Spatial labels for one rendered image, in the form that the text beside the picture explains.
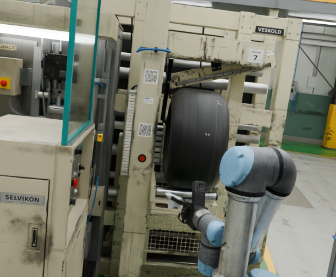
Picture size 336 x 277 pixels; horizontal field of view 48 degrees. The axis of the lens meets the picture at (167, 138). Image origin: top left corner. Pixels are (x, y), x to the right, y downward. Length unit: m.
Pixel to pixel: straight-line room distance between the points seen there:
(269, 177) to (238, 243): 0.21
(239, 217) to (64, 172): 0.59
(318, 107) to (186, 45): 9.47
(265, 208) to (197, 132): 0.77
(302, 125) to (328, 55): 2.05
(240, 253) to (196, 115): 0.94
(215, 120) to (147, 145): 0.42
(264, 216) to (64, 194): 0.66
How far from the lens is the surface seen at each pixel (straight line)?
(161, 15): 2.08
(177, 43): 2.33
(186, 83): 2.47
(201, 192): 1.44
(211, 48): 2.36
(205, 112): 1.96
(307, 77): 11.57
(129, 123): 2.09
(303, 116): 11.54
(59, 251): 1.42
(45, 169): 1.33
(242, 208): 1.12
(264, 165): 1.09
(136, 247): 2.30
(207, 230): 1.29
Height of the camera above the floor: 1.55
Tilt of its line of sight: 10 degrees down
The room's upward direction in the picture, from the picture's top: 7 degrees clockwise
